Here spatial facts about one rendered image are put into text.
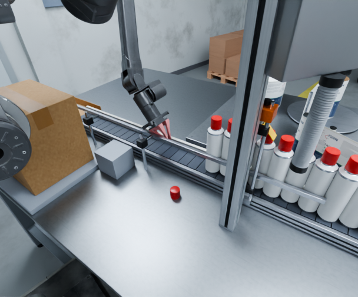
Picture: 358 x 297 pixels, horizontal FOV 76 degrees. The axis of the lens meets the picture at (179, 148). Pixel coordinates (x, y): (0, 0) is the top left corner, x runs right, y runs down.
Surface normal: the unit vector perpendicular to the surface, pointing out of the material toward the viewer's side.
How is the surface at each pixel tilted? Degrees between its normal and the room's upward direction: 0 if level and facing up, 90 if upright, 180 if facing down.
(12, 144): 90
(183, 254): 0
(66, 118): 90
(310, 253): 0
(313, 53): 90
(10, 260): 0
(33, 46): 90
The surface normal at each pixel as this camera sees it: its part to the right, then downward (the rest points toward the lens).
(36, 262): -0.03, -0.80
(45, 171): 0.81, 0.33
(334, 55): 0.35, 0.55
